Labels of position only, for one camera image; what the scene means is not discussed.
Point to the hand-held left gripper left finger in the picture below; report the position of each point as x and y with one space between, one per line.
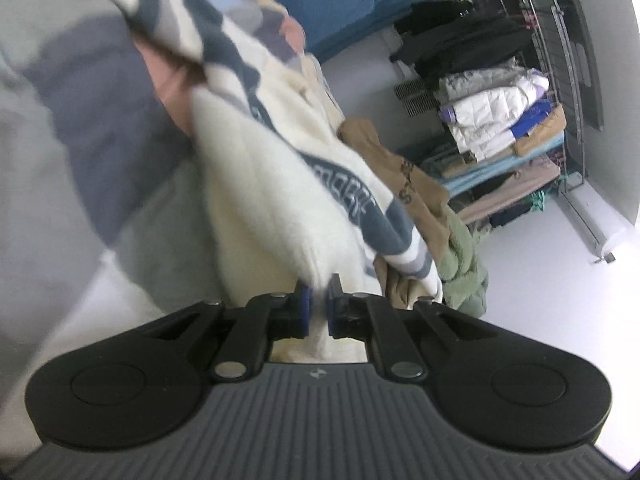
305 310

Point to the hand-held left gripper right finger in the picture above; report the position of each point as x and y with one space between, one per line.
333 310

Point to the white fluffy sweater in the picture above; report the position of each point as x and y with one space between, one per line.
270 210

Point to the metal clothes rack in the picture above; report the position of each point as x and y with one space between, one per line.
562 85

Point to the green fleece jacket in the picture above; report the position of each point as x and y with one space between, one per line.
462 270

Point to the brown hoodie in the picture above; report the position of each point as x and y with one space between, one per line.
400 175

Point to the olive patterned garment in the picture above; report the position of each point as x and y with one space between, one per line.
442 161

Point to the dark navy garment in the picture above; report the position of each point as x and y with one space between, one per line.
510 214

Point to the beige pink coat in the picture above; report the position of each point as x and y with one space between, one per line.
510 190

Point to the light blue garment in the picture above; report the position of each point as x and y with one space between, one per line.
500 167

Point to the dark striped garment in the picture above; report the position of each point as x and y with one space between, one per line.
417 97

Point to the teal clip hanger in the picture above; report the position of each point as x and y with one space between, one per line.
540 201

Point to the white puffer jacket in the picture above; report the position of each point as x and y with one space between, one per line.
490 115

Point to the grey printed jacket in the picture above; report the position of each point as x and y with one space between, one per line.
475 82

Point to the tan fleece coat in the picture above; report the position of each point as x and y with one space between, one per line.
545 135

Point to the blue and white garment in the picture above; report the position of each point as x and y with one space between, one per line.
532 120

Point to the white air conditioner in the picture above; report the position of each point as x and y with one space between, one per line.
597 225

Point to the black hanging jacket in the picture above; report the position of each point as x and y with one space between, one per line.
465 40

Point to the patchwork bed cover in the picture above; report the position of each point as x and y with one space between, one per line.
75 110

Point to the black flat panel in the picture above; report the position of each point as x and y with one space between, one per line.
580 60

